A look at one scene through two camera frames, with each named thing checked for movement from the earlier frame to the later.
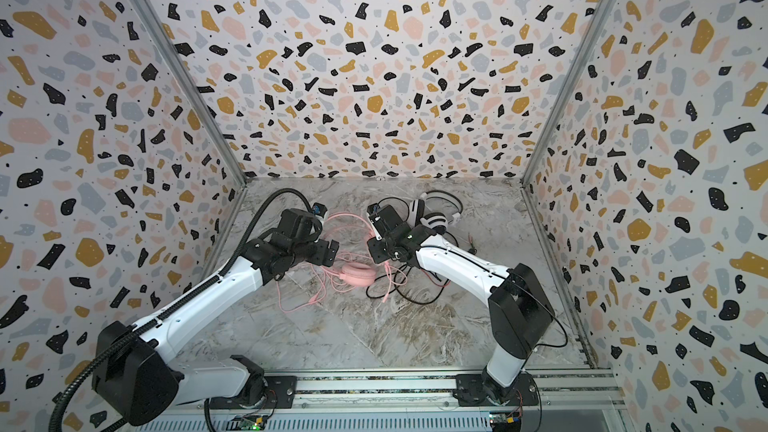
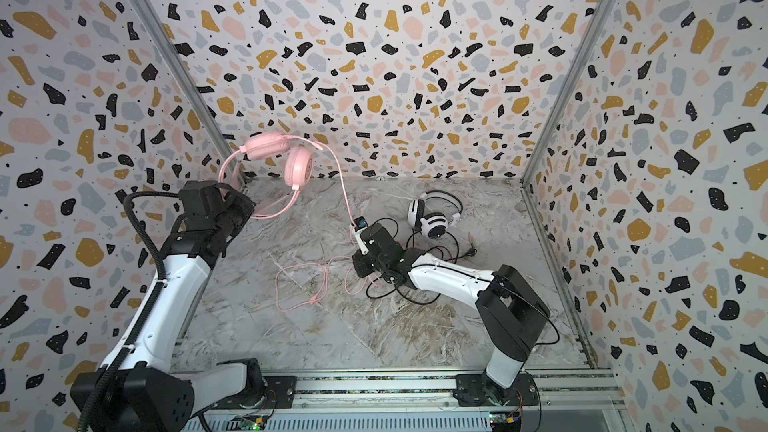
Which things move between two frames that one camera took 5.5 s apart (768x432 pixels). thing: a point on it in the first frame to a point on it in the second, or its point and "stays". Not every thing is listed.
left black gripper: x=321 y=257 to x=246 y=205
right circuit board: x=505 y=421 stays
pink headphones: x=356 y=274 to x=299 y=160
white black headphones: x=435 y=220 stays
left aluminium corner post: x=191 y=85 stays
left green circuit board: x=249 y=422 stays
